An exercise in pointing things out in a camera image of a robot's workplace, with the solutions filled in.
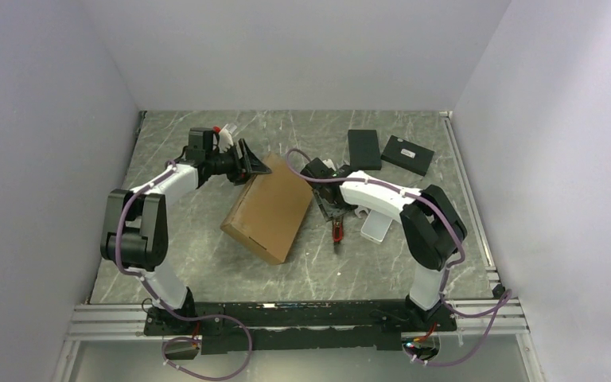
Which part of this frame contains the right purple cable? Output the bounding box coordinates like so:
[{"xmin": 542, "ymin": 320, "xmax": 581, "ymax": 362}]
[{"xmin": 284, "ymin": 147, "xmax": 512, "ymax": 369}]

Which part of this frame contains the black rectangular box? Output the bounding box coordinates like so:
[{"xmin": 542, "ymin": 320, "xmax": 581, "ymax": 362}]
[{"xmin": 348, "ymin": 130, "xmax": 382, "ymax": 170}]

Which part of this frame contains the purple cable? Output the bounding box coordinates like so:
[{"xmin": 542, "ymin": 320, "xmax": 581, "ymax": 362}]
[
  {"xmin": 115, "ymin": 158, "xmax": 254, "ymax": 382},
  {"xmin": 284, "ymin": 147, "xmax": 512, "ymax": 369}
]

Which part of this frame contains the brown cardboard express box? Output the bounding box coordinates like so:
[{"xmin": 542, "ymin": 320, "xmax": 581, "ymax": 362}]
[{"xmin": 220, "ymin": 153, "xmax": 313, "ymax": 265}]

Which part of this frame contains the white network switch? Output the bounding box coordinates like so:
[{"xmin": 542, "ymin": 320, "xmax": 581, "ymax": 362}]
[{"xmin": 360, "ymin": 210, "xmax": 393, "ymax": 244}]

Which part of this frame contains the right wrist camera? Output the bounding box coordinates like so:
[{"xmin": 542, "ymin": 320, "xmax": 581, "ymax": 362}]
[{"xmin": 322, "ymin": 158, "xmax": 337, "ymax": 170}]

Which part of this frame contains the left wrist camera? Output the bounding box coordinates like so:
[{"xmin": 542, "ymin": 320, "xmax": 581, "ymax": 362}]
[{"xmin": 212, "ymin": 123, "xmax": 237, "ymax": 152}]

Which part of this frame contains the black box with label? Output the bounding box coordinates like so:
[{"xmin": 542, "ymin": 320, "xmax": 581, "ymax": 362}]
[{"xmin": 381, "ymin": 135, "xmax": 434, "ymax": 177}]

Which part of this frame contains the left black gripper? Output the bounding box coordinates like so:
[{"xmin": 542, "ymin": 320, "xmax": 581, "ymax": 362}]
[{"xmin": 206, "ymin": 138, "xmax": 271, "ymax": 186}]

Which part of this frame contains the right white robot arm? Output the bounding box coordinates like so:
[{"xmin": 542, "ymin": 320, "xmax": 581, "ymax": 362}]
[{"xmin": 295, "ymin": 158, "xmax": 468, "ymax": 330}]

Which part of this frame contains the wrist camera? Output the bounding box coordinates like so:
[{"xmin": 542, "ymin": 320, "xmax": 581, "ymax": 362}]
[
  {"xmin": 322, "ymin": 158, "xmax": 337, "ymax": 170},
  {"xmin": 212, "ymin": 123, "xmax": 237, "ymax": 152}
]

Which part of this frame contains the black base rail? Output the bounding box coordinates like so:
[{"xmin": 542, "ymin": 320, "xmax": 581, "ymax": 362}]
[{"xmin": 144, "ymin": 299, "xmax": 457, "ymax": 355}]

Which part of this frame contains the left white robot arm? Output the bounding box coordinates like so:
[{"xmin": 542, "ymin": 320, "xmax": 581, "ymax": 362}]
[{"xmin": 99, "ymin": 126, "xmax": 272, "ymax": 334}]

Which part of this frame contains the red utility knife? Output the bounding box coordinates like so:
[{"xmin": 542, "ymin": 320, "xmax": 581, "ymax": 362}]
[{"xmin": 332, "ymin": 216, "xmax": 344, "ymax": 245}]

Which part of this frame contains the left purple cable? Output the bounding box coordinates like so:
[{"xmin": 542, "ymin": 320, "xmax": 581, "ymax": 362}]
[{"xmin": 115, "ymin": 158, "xmax": 254, "ymax": 382}]

